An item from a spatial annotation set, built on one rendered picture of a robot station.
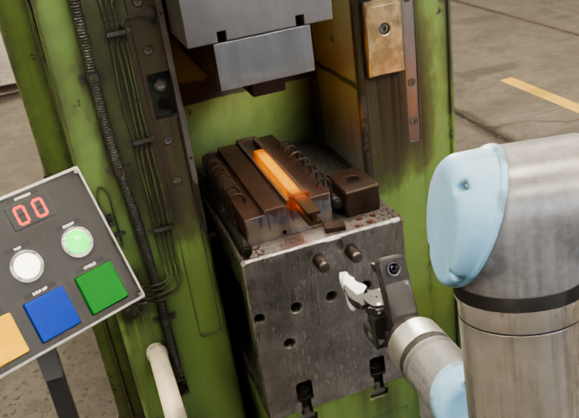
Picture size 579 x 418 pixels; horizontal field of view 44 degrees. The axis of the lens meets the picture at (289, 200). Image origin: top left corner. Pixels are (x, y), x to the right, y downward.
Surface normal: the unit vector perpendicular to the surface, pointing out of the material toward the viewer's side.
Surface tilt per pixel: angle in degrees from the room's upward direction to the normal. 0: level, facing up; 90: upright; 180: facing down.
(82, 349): 0
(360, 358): 90
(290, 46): 90
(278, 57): 90
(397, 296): 60
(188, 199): 90
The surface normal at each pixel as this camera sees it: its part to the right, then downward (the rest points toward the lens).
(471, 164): -0.15, -0.75
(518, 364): -0.32, 0.28
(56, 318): 0.53, -0.23
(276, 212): 0.32, 0.39
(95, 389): -0.13, -0.89
